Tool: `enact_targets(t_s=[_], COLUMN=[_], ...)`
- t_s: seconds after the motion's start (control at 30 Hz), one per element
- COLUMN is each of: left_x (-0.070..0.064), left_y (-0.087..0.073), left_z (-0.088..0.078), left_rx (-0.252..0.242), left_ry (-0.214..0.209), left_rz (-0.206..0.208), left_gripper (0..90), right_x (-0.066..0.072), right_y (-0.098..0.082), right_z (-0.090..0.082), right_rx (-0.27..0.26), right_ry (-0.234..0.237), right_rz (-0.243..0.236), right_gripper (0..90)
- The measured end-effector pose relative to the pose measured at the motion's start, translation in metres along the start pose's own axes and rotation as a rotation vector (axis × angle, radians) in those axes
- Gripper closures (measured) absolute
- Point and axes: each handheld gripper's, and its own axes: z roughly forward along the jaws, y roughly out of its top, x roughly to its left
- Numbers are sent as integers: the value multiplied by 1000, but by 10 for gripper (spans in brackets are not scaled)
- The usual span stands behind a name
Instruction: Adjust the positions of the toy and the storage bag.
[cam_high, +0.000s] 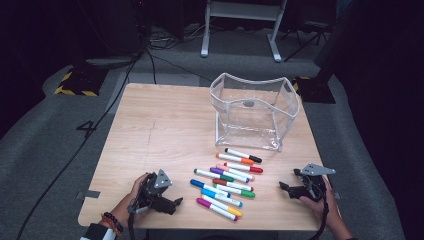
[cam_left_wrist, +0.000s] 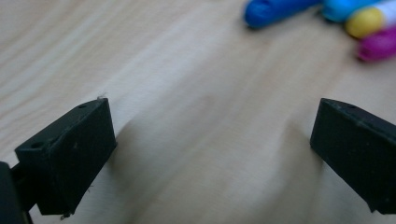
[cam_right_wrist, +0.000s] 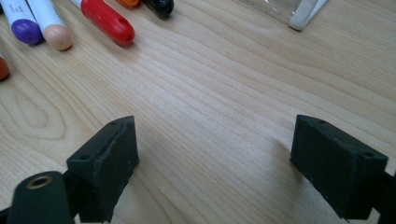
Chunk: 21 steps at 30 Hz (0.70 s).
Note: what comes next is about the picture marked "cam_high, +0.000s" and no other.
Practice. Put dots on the black yellow striped base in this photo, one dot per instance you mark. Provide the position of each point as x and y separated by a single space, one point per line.
80 83
315 91

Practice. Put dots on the white metal stand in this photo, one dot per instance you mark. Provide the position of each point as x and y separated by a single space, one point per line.
245 10

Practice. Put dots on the orange-capped white marker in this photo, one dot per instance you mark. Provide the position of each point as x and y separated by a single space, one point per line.
231 158

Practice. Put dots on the pink-capped white marker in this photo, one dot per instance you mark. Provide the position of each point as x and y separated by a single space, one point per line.
245 174

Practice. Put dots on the dark equipment rack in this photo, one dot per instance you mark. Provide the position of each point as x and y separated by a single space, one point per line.
113 30

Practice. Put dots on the magenta-capped white marker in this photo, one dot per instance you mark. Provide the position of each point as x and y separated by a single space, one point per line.
203 202

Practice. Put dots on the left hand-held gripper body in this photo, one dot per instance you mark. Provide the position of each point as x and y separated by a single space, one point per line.
162 180

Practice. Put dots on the light green-capped white marker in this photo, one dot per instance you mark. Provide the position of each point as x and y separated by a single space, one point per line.
248 193

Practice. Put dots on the person's right hand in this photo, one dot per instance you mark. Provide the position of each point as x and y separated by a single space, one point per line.
328 208

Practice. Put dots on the dark blue-capped white marker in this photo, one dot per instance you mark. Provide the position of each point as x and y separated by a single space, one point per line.
198 184

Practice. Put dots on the black slanted pole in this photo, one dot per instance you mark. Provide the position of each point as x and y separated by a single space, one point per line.
333 50

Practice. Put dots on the black tripod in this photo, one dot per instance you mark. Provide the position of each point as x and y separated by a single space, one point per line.
308 36

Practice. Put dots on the black-capped white marker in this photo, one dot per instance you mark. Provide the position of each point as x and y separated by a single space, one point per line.
240 154

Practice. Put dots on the person's left hand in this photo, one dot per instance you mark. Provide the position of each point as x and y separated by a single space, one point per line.
128 208

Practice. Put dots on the dark green-capped white marker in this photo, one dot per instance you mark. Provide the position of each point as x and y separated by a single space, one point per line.
208 173

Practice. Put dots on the brown-capped white marker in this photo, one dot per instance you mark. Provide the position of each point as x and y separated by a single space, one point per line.
220 182

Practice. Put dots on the light blue-capped white marker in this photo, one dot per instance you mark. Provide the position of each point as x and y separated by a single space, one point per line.
210 193

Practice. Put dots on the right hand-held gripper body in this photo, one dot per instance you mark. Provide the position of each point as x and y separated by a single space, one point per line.
316 170

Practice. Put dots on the yellow-capped white marker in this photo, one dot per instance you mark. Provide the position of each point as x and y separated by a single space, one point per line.
235 211

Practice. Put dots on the clear plastic pouch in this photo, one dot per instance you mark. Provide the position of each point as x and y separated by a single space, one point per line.
253 123

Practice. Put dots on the red-capped white marker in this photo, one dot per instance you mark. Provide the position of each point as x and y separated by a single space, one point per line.
243 167

